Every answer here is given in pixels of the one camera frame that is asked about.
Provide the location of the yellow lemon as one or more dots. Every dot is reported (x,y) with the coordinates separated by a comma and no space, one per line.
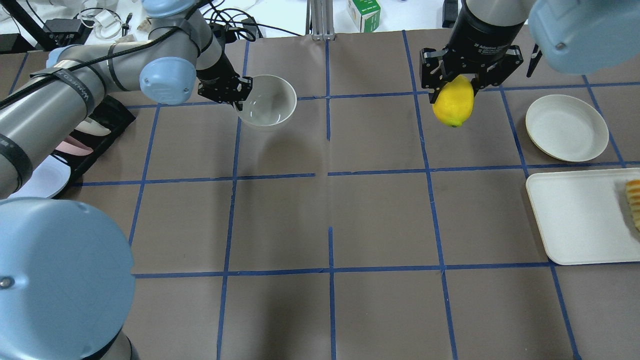
(455,102)

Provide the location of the white ceramic bowl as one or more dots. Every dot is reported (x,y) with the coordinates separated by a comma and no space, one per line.
(270,104)

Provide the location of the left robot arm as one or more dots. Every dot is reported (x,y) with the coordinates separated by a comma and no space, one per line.
(66,281)

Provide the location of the green white carton box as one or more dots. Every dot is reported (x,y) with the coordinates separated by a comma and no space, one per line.
(365,14)

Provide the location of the cream round plate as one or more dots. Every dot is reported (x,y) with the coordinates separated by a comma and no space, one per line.
(566,128)

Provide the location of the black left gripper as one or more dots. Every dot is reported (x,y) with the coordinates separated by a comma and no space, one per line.
(213,68)

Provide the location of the cream plate in rack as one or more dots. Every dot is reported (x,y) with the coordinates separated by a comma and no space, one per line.
(92,127)

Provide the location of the aluminium profile post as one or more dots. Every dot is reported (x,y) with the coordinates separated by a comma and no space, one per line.
(320,20)

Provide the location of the sliced bread loaf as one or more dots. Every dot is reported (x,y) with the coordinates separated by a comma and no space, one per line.
(632,194)

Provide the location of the white rectangular tray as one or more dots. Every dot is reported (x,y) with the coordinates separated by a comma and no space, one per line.
(583,216)

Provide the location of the black power adapter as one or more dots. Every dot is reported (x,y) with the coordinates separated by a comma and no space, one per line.
(66,31)

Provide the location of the black plate rack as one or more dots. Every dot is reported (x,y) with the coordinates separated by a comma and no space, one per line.
(90,140)

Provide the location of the white plate in rack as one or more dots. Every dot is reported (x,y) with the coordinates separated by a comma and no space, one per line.
(47,180)

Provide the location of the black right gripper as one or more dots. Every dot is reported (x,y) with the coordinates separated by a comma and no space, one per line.
(479,31)

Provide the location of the black box at edge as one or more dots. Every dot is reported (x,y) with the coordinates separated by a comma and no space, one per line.
(450,11)

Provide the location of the pink plate in rack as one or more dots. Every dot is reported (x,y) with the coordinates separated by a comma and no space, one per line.
(74,148)

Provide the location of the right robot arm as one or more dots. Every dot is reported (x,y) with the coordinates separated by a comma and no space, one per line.
(576,37)

